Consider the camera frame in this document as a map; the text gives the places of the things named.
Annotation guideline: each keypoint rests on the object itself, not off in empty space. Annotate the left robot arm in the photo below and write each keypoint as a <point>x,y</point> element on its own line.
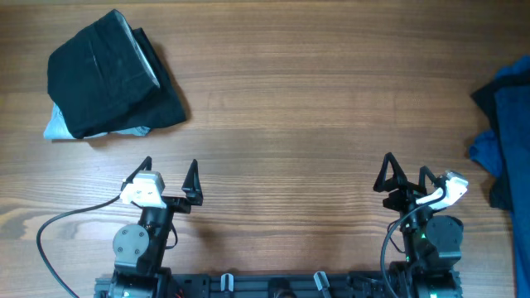
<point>139,248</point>

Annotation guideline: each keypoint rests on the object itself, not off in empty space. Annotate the black garment in pile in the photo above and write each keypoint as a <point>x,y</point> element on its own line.
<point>491,155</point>

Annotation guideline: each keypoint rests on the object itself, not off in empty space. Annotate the white rail clip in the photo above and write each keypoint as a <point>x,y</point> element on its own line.
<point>227,282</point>
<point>321,281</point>

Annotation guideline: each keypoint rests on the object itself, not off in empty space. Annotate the left white rail clip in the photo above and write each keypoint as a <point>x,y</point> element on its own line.
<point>227,282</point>

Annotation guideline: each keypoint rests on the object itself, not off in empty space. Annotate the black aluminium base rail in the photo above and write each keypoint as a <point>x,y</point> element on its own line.
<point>352,284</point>

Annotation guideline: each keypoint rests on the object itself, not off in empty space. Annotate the blue garment pile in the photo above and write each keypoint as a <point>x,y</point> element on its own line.
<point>512,107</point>

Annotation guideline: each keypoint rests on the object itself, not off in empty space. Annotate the right white rail clip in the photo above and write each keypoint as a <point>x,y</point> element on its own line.
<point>321,281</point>

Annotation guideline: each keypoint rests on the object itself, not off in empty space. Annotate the folded light grey garment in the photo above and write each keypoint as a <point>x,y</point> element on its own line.
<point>58,126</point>

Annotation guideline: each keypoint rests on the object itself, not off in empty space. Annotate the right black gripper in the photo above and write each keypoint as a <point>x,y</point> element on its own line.
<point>408,192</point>

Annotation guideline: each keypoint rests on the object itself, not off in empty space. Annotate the folded black garment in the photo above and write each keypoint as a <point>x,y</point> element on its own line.
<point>103,78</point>

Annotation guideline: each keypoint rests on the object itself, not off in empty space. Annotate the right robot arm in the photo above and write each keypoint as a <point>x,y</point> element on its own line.
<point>422,246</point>

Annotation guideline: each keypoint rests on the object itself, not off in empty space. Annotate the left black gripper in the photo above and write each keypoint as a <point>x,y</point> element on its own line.
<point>192,197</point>

